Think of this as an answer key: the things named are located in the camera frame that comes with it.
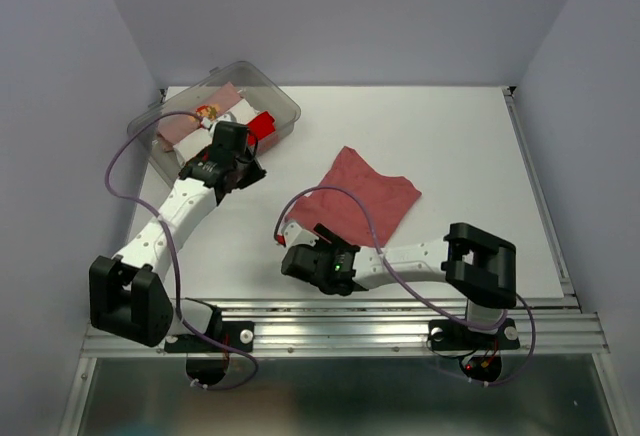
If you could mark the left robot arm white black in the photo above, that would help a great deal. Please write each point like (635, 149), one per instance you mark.
(126, 291)

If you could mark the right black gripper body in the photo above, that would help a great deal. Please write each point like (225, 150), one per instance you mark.
(324, 243)

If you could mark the pink rolled mario t shirt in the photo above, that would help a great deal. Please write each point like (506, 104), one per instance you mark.
(174, 129)

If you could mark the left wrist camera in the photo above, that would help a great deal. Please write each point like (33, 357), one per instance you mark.
(228, 117)

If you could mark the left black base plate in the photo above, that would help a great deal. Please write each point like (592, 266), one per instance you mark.
(235, 334)

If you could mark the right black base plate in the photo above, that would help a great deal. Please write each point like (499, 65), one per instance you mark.
(448, 336)

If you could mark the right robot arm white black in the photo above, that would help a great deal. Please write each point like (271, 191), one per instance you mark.
(477, 264)

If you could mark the clear plastic storage bin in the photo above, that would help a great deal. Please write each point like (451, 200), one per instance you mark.
(255, 87)

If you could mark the aluminium frame rail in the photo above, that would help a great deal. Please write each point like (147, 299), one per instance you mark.
(326, 328)

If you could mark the dusty red t shirt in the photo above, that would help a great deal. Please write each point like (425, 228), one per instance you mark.
(355, 202)

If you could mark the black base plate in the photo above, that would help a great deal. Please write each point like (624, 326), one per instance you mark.
(235, 334)
(448, 336)

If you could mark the red rolled t shirt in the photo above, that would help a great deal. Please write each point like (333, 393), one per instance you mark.
(262, 132)

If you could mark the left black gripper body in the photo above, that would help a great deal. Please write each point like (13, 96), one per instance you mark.
(249, 168)

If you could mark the white rolled t shirt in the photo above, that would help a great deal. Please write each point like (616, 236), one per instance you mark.
(201, 137)

